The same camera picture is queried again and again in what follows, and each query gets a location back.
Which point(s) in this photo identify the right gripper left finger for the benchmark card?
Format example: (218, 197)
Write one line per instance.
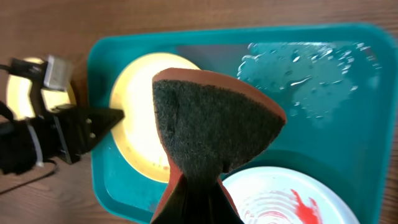
(178, 207)

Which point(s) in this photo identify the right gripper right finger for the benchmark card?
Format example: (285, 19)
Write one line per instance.
(215, 208)

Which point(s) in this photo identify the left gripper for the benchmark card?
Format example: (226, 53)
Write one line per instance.
(66, 131)

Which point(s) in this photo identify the yellow-green plate top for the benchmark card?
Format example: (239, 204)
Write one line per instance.
(136, 135)

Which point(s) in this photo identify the yellow-green plate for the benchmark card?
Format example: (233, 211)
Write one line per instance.
(26, 95)
(136, 135)

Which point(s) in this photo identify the light blue plate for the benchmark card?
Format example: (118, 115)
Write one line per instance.
(280, 195)

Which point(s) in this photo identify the red black sponge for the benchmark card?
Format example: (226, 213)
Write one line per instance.
(210, 124)

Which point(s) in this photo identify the teal plastic tray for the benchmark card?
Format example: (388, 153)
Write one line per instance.
(337, 84)

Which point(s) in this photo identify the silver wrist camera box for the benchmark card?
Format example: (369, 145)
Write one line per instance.
(58, 73)

